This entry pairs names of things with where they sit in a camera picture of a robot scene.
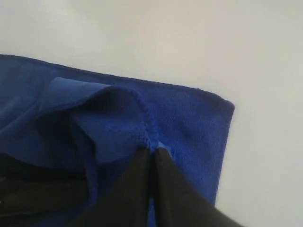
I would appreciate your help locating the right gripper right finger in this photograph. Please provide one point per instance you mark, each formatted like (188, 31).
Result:
(178, 203)

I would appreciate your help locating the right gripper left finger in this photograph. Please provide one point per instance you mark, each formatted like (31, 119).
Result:
(126, 203)

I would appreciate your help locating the blue microfiber towel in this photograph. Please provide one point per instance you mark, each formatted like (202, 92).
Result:
(91, 125)

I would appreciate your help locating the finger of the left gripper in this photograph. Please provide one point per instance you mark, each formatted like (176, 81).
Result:
(27, 189)

